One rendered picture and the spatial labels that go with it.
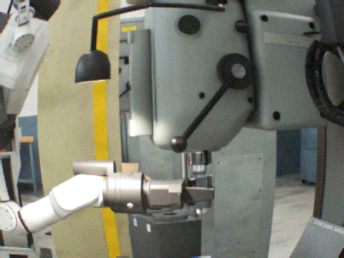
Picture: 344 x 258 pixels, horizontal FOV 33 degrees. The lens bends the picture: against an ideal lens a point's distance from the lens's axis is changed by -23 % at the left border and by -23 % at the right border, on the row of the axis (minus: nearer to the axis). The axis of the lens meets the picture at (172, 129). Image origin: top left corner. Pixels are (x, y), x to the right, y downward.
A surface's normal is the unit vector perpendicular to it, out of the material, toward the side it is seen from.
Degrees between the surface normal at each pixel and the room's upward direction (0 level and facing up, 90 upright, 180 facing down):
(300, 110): 90
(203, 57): 90
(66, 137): 90
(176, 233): 90
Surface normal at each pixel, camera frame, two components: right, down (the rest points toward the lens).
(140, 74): 0.21, 0.04
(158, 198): -0.10, 0.06
